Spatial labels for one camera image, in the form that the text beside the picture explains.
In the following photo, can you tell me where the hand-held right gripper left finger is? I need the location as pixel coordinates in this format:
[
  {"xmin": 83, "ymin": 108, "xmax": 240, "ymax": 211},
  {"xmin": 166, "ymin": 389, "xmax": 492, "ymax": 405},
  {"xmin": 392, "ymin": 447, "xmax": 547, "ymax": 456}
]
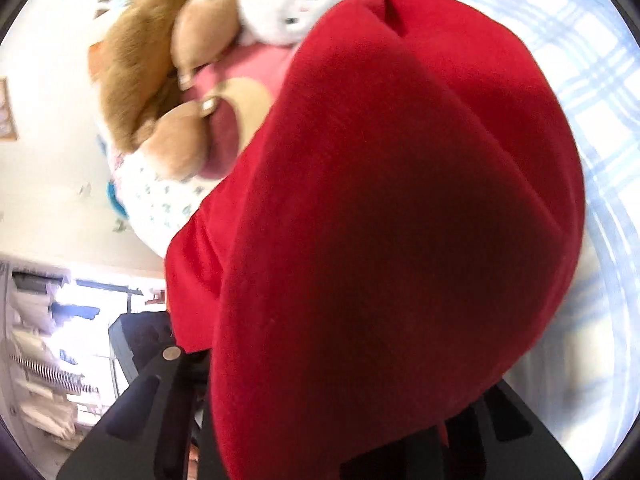
[{"xmin": 56, "ymin": 345, "xmax": 236, "ymax": 480}]

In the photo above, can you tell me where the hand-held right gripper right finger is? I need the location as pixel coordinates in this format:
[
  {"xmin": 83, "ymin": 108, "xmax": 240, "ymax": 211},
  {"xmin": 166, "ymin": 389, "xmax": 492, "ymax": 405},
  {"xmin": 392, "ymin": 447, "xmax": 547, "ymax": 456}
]
[{"xmin": 340, "ymin": 380, "xmax": 585, "ymax": 480}]

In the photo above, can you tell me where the wall picture frame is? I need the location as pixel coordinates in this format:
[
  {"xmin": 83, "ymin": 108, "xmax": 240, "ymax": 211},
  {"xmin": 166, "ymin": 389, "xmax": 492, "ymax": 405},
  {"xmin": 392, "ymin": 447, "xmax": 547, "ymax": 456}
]
[{"xmin": 0, "ymin": 76, "xmax": 20, "ymax": 142}]

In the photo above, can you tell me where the window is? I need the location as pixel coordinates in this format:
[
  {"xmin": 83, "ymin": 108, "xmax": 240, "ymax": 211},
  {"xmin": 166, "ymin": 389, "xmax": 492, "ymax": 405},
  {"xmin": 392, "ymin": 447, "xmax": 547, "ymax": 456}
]
[{"xmin": 0, "ymin": 254, "xmax": 170, "ymax": 457}]

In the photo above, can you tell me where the red polo shirt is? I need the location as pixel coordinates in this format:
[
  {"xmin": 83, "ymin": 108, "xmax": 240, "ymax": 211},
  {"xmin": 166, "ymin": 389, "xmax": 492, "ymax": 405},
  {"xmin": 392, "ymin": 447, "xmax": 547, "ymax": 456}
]
[{"xmin": 164, "ymin": 0, "xmax": 587, "ymax": 480}]

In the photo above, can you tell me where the white patterned pillow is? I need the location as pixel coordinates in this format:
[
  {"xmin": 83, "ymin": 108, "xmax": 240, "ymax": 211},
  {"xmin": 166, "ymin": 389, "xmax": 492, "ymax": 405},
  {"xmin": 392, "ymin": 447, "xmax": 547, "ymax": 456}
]
[{"xmin": 111, "ymin": 149, "xmax": 222, "ymax": 262}]

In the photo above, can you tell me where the pink bear plush toy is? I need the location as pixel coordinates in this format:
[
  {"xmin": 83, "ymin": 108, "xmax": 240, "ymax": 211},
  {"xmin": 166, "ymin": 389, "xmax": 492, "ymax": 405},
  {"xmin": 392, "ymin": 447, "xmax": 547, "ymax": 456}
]
[{"xmin": 181, "ymin": 42, "xmax": 297, "ymax": 182}]

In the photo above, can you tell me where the blue plush toy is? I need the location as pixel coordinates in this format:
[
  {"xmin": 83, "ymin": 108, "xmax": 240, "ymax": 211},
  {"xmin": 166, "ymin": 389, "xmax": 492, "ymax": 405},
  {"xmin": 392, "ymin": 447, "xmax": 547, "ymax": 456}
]
[{"xmin": 106, "ymin": 179, "xmax": 129, "ymax": 222}]

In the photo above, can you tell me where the brown bear plush toy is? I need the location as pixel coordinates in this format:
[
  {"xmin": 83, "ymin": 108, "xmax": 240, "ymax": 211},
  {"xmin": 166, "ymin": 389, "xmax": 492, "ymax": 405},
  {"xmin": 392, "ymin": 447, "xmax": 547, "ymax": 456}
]
[{"xmin": 87, "ymin": 0, "xmax": 247, "ymax": 182}]

